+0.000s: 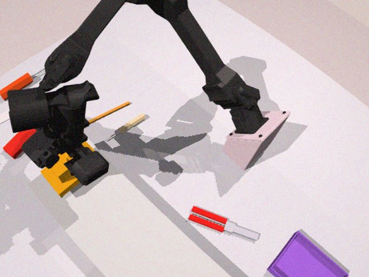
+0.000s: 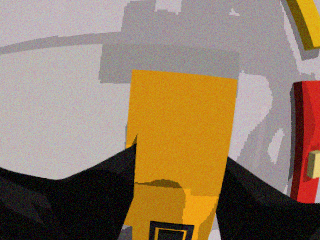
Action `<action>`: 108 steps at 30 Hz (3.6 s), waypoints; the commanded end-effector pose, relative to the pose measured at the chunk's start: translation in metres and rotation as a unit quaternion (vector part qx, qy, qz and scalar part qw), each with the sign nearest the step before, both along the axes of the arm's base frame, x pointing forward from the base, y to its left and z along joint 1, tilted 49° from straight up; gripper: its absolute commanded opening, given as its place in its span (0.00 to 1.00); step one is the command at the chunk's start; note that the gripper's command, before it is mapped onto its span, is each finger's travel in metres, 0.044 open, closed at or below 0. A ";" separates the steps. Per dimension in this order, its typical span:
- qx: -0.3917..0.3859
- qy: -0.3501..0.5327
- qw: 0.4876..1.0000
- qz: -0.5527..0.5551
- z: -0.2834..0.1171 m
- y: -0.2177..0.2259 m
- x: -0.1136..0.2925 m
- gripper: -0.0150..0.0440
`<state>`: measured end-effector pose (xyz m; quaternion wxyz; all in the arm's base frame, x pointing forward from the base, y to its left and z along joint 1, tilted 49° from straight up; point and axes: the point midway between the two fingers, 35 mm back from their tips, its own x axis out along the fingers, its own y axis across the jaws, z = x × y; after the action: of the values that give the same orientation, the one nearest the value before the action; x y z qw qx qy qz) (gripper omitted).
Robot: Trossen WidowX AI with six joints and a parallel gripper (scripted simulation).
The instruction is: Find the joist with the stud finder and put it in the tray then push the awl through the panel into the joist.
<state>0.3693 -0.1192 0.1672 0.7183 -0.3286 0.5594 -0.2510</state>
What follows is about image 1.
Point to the orange thin rod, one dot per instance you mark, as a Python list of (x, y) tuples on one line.
[(109, 112)]

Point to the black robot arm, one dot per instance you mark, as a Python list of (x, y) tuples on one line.
[(31, 108)]

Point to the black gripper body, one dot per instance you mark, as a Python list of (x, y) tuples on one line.
[(88, 165)]

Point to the white panel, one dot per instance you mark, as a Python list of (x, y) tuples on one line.
[(121, 231)]

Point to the red long flat bar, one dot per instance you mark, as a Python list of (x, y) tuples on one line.
[(13, 147)]

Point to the white flat strip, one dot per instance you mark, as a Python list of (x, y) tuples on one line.
[(4, 116)]

